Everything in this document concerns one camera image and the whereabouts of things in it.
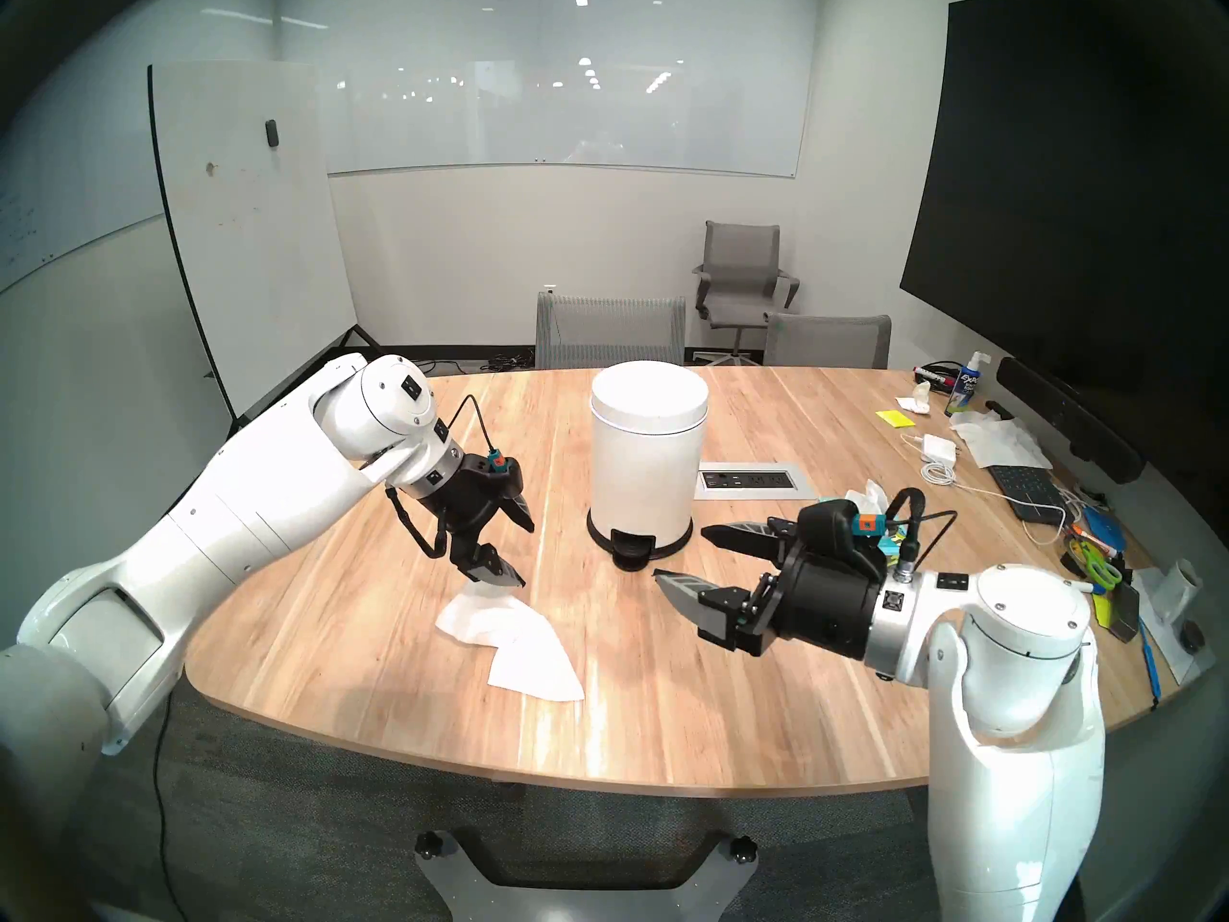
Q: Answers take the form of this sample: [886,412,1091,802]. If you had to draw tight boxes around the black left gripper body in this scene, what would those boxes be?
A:
[422,457,529,572]

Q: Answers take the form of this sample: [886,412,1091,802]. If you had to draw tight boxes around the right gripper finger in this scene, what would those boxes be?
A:
[652,570,737,638]
[700,518,795,561]

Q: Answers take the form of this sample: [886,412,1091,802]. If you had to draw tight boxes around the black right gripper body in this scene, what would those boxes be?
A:
[697,544,891,662]

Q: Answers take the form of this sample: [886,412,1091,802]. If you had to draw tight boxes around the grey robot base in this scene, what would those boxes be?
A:
[413,827,759,922]

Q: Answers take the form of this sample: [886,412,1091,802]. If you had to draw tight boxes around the colourful tissue box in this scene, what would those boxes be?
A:
[840,496,925,570]

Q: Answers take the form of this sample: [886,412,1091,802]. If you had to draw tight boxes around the silver table power outlet panel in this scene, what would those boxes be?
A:
[696,462,819,503]

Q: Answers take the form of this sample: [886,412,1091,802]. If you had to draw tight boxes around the white pedal trash bin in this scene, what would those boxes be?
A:
[586,361,711,572]

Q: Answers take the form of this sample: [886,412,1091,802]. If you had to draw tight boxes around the grey ribbed mesh chair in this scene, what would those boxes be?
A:
[535,293,687,371]

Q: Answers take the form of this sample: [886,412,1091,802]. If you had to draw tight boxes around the black keyboard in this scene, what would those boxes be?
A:
[987,464,1062,522]

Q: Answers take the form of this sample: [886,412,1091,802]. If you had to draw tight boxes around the white cloth sheet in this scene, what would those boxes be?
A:
[951,409,1055,470]

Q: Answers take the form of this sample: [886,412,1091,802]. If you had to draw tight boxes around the whiteboard cleaner spray bottle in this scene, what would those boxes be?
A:
[946,351,992,418]

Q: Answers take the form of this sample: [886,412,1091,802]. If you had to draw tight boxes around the grey swivel office chair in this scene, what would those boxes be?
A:
[691,221,801,366]

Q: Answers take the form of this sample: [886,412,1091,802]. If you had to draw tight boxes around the black video bar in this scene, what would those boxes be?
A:
[997,356,1145,484]

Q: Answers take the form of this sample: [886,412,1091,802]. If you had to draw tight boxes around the white paper sheet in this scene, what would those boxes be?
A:
[1133,570,1216,686]

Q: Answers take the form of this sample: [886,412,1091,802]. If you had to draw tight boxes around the white mug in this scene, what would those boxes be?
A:
[1157,557,1203,623]

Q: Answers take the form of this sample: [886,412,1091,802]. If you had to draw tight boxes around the rolling whiteboard on stand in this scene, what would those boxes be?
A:
[147,61,404,479]

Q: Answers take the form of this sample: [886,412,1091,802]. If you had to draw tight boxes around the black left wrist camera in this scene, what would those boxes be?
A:
[477,457,527,510]

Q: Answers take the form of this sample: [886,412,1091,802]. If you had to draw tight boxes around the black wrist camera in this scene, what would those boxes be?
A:
[477,457,527,510]
[795,497,889,570]

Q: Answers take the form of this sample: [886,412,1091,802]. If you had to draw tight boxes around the black left gripper cable loop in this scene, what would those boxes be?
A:
[386,486,450,561]

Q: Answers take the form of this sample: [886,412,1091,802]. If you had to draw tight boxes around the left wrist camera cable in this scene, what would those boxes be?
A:
[437,395,505,474]

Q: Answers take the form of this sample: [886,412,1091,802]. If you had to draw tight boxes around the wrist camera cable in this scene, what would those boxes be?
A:
[879,488,961,570]
[437,395,505,474]

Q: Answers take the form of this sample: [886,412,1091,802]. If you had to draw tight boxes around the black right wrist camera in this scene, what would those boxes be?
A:
[795,497,889,570]

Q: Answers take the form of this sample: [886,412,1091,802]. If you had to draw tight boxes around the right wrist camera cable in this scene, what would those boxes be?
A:
[879,488,961,570]

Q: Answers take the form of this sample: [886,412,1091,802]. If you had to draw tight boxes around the white charger cable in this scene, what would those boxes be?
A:
[898,435,966,489]

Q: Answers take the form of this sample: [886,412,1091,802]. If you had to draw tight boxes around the green handled scissors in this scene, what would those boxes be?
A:
[1061,536,1124,590]

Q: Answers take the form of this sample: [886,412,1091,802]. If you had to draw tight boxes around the large black wall screen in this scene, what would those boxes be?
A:
[900,0,1229,431]

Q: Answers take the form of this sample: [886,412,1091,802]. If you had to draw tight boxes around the wall glass whiteboard with writing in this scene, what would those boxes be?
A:
[0,65,169,297]

